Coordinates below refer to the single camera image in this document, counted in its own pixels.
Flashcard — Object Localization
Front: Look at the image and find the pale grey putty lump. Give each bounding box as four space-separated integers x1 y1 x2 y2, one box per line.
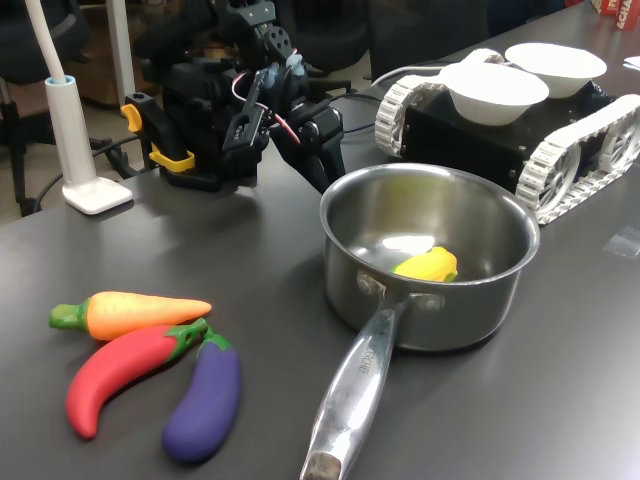
267 53 307 91

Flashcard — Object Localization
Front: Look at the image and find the white post with flat foot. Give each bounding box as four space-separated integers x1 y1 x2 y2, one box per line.
23 0 135 216

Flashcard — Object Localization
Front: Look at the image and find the white bowl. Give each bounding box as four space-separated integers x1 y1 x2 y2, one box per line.
438 62 551 126
503 42 609 100

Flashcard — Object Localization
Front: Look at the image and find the long black cable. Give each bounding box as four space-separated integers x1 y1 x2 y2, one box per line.
297 89 384 136

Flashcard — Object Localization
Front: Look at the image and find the red printed box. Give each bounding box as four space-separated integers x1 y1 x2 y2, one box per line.
591 0 640 32

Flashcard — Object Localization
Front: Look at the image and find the steel pan with long handle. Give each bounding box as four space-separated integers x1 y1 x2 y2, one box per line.
298 162 542 480

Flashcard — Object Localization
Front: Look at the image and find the yellow green toy corn cob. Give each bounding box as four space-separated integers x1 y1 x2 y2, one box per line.
389 245 459 284

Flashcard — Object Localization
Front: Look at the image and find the black vehicle with white tracks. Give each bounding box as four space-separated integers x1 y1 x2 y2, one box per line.
373 47 640 227

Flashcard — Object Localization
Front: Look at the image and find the orange toy carrot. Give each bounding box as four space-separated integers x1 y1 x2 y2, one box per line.
48 291 213 342

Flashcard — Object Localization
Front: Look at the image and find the purple toy aubergine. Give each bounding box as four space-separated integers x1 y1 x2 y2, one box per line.
160 324 243 464

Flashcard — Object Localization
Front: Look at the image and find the black clip with yellow grips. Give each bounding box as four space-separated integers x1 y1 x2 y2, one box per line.
121 92 196 187

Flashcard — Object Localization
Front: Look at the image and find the clear tape patch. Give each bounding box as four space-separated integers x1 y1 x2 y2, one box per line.
602 225 640 257

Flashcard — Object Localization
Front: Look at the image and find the black office chair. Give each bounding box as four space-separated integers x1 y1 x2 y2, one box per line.
0 0 94 151

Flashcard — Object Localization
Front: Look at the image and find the red toy chilli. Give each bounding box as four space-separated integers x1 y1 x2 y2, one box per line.
66 317 210 441

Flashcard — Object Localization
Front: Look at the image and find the white pole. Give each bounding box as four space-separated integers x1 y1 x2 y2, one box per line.
106 0 136 107

